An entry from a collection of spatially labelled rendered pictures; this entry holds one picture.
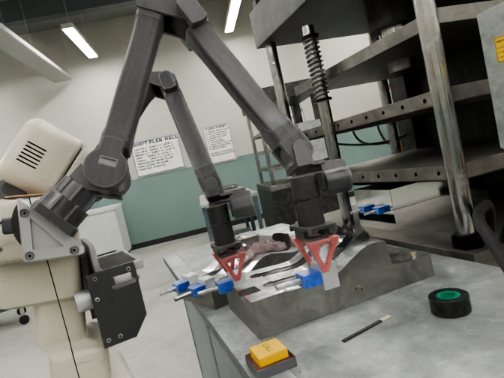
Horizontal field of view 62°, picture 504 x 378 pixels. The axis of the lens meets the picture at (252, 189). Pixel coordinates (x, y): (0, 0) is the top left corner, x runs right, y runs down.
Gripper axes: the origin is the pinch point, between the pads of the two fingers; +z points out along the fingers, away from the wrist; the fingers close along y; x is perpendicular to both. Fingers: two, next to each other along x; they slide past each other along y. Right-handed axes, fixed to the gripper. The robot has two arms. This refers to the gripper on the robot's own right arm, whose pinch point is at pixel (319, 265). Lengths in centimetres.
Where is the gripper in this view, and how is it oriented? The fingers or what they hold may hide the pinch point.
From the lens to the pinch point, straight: 91.8
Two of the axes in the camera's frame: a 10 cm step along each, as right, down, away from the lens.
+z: 1.9, 9.8, 0.6
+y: -3.1, 0.0, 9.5
